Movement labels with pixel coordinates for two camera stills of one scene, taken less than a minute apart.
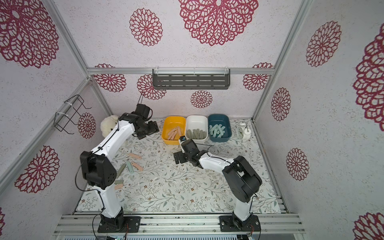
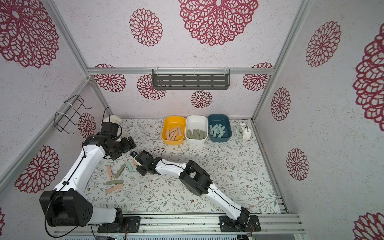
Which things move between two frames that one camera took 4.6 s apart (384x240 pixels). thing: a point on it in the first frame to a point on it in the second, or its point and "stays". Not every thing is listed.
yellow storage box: [171, 122] stays
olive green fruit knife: [122, 168] stays
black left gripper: [154, 128] to [127, 146]
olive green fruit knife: [189, 134] stays
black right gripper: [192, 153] to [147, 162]
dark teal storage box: [223, 120] stays
